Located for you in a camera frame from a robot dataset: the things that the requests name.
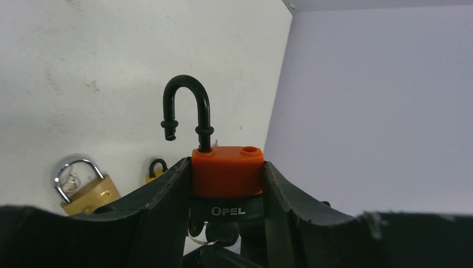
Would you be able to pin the yellow padlock with keys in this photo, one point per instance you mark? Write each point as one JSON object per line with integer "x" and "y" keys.
{"x": 156, "y": 168}

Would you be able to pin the orange padlock with key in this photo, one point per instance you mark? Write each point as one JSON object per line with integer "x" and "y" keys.
{"x": 226, "y": 181}

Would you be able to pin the large brass padlock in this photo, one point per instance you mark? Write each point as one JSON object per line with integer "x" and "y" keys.
{"x": 78, "y": 196}

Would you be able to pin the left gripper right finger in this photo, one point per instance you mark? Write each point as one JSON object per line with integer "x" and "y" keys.
{"x": 304, "y": 232}

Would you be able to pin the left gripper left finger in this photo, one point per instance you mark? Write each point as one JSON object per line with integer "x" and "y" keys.
{"x": 145, "y": 228}

